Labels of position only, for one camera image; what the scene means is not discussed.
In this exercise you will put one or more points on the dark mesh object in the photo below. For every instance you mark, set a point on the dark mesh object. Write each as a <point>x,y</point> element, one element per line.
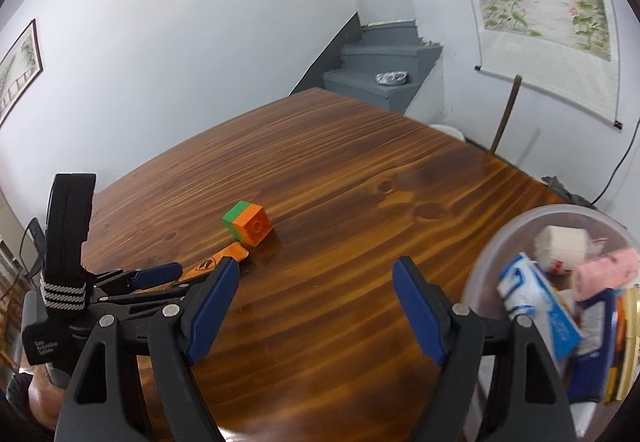
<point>35,234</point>

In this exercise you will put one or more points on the framed wall picture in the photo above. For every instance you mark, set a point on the framed wall picture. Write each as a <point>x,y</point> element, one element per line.
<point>20,66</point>

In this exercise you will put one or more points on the blue and white medicine box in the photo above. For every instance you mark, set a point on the blue and white medicine box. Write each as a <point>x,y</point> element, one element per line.
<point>545,307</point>

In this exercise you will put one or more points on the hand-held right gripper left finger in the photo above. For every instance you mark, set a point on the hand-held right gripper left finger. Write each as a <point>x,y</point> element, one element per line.
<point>212,312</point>

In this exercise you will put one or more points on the green and orange toy brick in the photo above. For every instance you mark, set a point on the green and orange toy brick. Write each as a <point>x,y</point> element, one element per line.
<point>250,224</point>

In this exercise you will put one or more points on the grey work gloves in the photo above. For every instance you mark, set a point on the grey work gloves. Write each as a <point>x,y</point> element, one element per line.
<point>562,189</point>

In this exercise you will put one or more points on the wooden desk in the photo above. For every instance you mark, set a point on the wooden desk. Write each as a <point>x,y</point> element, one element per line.
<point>350,171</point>

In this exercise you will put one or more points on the white plastic bucket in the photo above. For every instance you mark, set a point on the white plastic bucket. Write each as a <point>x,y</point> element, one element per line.
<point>446,130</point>

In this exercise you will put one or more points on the dark blue packet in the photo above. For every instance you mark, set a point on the dark blue packet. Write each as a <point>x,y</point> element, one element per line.
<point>595,342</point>

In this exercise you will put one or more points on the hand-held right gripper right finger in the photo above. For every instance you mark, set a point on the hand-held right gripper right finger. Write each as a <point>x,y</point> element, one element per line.
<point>420,312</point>

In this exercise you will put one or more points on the grey staircase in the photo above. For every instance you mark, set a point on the grey staircase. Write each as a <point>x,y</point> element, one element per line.
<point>380,56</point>

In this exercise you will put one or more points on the wooden stick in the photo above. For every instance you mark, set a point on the wooden stick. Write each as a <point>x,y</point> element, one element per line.
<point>505,114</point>

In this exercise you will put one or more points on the pink bandage roll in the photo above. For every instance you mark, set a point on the pink bandage roll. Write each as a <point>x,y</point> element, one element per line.
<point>607,272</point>

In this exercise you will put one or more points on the crumpled foil container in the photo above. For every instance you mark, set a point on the crumpled foil container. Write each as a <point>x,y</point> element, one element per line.
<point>391,78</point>

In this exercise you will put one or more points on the person's left hand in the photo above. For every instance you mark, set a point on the person's left hand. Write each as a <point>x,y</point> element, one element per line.
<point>45,397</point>

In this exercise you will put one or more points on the orange utility knife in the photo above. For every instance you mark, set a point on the orange utility knife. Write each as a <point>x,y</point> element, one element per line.
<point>227,254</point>

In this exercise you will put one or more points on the white box with red label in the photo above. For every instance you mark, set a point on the white box with red label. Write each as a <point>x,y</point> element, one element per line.
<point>560,244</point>

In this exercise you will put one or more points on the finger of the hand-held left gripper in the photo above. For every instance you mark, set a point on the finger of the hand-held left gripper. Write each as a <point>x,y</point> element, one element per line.
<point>155,274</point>
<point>150,297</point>

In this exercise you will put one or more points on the orange pen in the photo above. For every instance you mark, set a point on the orange pen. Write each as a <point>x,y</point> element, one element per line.
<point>617,347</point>

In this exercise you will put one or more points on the clear plastic bowl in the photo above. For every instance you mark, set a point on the clear plastic bowl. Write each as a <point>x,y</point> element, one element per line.
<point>492,247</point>

